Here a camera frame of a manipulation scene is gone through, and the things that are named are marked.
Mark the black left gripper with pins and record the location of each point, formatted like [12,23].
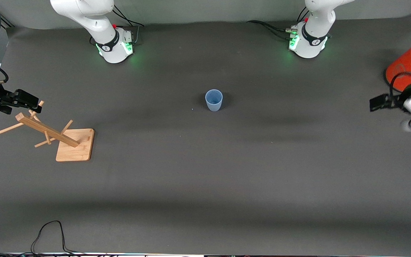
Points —
[394,101]

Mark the light blue plastic cup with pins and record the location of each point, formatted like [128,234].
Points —
[214,101]

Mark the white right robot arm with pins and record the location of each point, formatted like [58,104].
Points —
[95,25]

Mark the wooden cup rack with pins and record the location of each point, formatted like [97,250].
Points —
[75,146]

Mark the orange cylindrical can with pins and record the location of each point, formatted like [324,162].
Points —
[405,67]

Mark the dark grey table mat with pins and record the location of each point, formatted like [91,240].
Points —
[205,178]

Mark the dark metal frame bar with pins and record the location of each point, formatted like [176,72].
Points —
[7,23]

